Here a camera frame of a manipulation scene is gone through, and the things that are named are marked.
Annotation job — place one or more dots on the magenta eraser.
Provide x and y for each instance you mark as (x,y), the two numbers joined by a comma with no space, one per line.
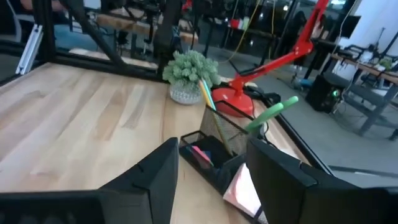
(202,155)

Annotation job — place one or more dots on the black mesh desk organizer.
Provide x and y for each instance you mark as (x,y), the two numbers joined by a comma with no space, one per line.
(224,127)

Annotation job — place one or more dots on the green potted plant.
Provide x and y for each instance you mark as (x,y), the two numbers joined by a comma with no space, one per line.
(189,68)

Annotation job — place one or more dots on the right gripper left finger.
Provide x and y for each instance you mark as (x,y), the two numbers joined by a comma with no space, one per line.
(149,189)

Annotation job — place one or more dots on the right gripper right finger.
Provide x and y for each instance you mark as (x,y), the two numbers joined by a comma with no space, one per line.
(276,186)

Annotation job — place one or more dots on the computer with green light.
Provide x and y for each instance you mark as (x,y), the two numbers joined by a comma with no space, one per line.
(325,93)

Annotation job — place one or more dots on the red desk lamp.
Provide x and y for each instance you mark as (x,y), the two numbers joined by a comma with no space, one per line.
(236,99)

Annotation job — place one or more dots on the yellow pencil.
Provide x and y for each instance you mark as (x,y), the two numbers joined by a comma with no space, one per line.
(206,96)

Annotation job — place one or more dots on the wooden desk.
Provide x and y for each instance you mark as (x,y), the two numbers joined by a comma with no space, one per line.
(130,25)

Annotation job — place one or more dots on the teal pencil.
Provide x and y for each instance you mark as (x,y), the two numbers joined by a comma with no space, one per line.
(209,95)

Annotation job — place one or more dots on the silver aluminium extrusion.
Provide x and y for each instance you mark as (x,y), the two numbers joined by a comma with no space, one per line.
(29,49)

